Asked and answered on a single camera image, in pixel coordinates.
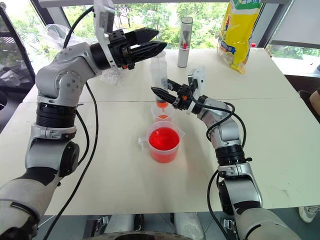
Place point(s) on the small clear measuring cup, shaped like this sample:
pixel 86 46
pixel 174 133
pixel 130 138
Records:
pixel 162 116

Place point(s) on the yellow plastic bag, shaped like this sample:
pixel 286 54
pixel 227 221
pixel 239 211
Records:
pixel 237 37

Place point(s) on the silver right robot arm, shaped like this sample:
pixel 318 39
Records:
pixel 230 130

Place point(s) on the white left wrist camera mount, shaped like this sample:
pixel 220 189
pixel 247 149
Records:
pixel 103 17

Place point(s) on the clear plastic syringe packaging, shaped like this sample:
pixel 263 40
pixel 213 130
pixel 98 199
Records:
pixel 111 76

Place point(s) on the white rounded cover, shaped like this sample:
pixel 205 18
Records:
pixel 188 225

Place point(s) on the red bottle cap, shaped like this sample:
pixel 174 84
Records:
pixel 253 45

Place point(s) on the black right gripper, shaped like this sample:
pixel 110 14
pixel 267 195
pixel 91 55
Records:
pixel 184 100

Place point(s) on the clear measuring cylinder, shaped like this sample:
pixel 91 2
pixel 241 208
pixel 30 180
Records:
pixel 158 72

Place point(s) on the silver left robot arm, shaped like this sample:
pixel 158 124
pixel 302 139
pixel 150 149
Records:
pixel 62 82

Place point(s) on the black metal frame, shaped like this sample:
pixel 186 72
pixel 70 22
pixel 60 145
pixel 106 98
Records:
pixel 17 40

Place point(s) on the grey window frame bar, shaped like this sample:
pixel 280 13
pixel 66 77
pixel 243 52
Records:
pixel 150 2

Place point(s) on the brown round object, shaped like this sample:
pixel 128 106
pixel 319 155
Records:
pixel 312 100

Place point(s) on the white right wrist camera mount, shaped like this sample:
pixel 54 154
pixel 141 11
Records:
pixel 198 80

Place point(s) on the clear crumpled plastic bag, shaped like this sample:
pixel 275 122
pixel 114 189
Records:
pixel 53 35

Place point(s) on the white tall tube container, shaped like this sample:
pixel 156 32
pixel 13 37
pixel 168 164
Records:
pixel 184 37

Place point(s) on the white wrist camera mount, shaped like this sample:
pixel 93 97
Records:
pixel 103 17
pixel 198 80

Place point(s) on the white grey sneaker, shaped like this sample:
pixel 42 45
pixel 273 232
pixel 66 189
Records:
pixel 310 212

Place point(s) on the large clear measuring cup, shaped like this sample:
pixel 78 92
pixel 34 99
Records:
pixel 163 145

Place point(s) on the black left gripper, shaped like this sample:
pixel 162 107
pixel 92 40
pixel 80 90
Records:
pixel 117 50

